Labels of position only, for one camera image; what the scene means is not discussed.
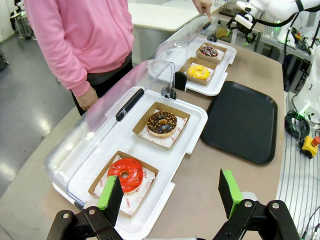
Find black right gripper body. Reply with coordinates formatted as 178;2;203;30
236;22;257;38

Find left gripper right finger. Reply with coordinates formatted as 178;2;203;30
212;169;301;240

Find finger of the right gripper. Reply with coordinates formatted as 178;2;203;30
242;33;257;48
226;21;238;35

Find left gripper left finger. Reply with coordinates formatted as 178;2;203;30
46;174;125;240

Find person's right forearm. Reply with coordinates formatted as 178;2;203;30
37;32;91;98

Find brown cardboard donut tray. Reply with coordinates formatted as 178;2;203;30
195;42;228;65
131;101;191;151
179;56;218;87
87;150;160;220

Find red glazed donut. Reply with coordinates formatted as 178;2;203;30
107;157;145;195

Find chocolate rainbow sprinkle donut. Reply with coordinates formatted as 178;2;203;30
199;45;220;58

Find yellow sprinkled donut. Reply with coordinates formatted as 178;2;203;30
187;64;211;81

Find black serving tray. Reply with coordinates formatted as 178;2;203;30
200;80;279;165

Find chocolate nut donut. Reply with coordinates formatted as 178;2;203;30
146;110;178;138

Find person's left hand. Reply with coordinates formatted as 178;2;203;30
191;0;214;23

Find person's right hand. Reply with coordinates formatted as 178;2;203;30
74;86;99;111

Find white printed paper liner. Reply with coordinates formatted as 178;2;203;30
93;154;156;217
186;62;216;83
138;109;189;148
197;44;225;61

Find white display case base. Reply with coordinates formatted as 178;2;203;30
157;36;238;97

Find clear display case lid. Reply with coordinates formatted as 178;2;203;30
44;59;177;208
153;15;221;83

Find large white table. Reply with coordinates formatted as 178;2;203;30
127;2;201;32

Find near white display case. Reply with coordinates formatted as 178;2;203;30
51;89;209;240

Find yellow emergency stop button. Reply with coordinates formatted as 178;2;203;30
299;135;320;160

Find person in pink hoodie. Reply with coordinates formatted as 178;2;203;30
23;0;136;117

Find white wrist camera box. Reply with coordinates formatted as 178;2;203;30
234;13;255;30

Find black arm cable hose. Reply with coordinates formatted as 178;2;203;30
254;4;320;28

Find slotted aluminium base plate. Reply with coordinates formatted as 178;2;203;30
275;91;320;240

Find coiled black cable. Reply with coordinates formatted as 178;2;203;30
284;110;311;140

